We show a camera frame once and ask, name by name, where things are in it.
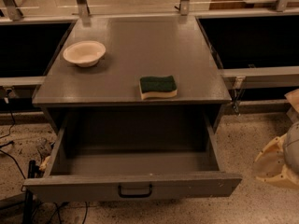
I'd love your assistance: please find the black top drawer handle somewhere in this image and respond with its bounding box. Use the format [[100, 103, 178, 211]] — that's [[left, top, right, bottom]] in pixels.
[[118, 185, 152, 199]]

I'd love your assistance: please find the green yellow sponge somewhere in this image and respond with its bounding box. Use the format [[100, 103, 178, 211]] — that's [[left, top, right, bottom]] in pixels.
[[139, 76, 178, 100]]

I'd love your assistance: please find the clutter tray with bottles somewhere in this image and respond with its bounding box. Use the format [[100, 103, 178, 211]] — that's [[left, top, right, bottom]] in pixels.
[[36, 138, 55, 172]]

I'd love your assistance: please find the grey top drawer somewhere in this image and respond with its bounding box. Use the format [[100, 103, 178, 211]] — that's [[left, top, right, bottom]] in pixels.
[[25, 107, 242, 202]]

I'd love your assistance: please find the cream white bowl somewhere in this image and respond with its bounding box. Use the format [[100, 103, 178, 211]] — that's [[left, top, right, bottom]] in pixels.
[[63, 41, 107, 67]]

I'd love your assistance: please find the left metal post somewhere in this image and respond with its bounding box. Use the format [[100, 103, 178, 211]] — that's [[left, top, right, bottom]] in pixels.
[[3, 0, 23, 21]]

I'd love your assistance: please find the black floor cable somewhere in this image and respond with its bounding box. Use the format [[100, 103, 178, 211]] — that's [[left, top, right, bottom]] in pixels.
[[0, 109, 28, 180]]

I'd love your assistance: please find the right metal rail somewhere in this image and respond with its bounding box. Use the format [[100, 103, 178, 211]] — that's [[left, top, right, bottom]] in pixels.
[[220, 66, 299, 90]]

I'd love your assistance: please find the grey drawer cabinet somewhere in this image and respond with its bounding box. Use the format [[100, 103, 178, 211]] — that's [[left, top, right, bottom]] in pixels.
[[32, 15, 233, 135]]

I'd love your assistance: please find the black tripod pole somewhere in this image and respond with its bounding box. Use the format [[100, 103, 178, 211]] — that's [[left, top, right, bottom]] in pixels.
[[22, 160, 36, 224]]

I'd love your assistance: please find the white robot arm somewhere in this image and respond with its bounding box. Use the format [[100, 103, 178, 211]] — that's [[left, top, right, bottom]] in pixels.
[[253, 90, 299, 189]]

